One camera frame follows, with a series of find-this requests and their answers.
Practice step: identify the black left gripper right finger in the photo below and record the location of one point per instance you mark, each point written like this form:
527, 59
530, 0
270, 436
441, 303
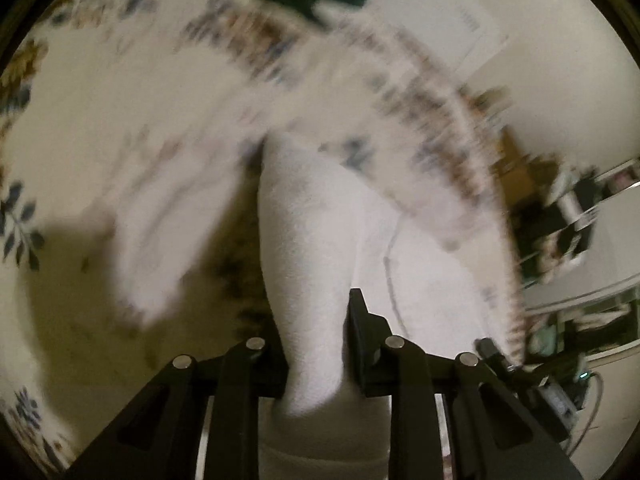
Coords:
475, 416

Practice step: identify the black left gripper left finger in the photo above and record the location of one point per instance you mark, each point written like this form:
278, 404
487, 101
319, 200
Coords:
193, 420

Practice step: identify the white pants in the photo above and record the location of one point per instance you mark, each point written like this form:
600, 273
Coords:
310, 269

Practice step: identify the cluttered white shelf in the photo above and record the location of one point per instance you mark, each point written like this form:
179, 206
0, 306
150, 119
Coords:
578, 243

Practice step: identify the brown wooden furniture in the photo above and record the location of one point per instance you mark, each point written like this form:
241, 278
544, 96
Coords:
523, 178

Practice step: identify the floral bed blanket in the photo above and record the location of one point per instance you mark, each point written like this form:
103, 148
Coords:
94, 76

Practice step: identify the white air conditioner unit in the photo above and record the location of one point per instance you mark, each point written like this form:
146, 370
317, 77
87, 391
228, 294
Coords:
462, 34

